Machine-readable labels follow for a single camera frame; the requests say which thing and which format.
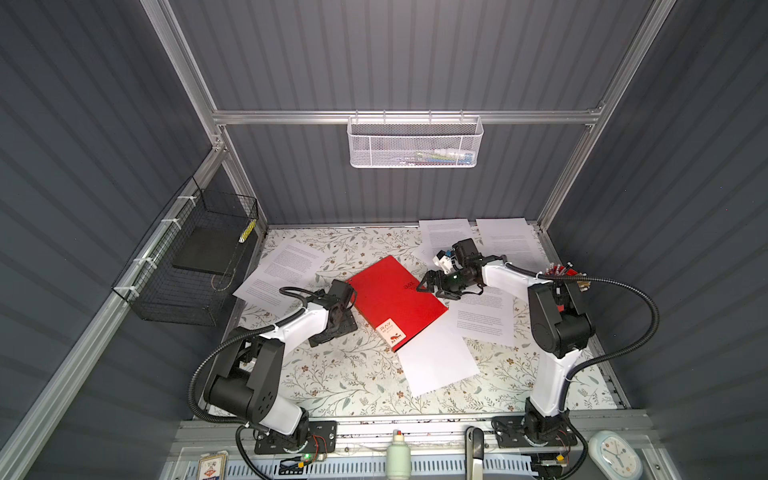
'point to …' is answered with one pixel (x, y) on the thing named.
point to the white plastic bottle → (398, 457)
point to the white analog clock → (614, 458)
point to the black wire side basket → (184, 272)
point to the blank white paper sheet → (437, 357)
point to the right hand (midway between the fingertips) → (430, 293)
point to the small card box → (212, 466)
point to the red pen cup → (558, 270)
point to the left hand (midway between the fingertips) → (336, 330)
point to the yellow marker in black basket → (248, 231)
